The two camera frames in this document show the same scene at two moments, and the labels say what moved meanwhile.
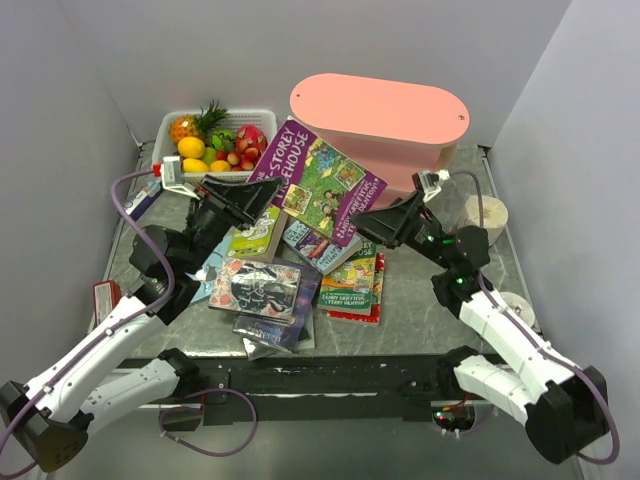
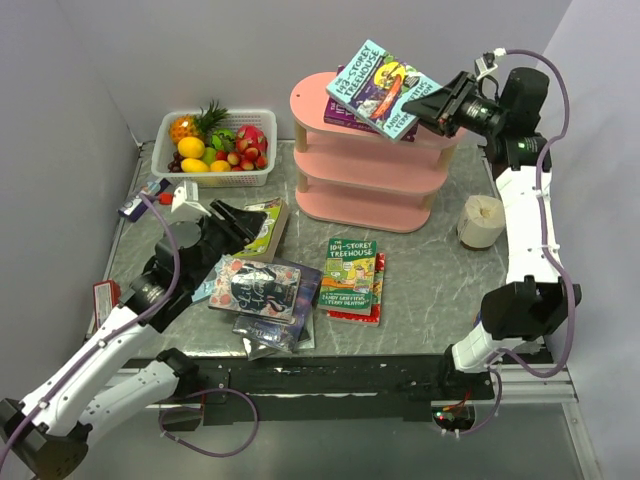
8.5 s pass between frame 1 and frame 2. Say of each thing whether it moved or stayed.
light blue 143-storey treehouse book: moved
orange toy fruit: stayed
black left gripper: moved
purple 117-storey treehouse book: moved
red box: stayed
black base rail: stayed
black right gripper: moved
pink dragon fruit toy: stayed
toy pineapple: stayed
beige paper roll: stayed
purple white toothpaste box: stayed
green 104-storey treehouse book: stayed
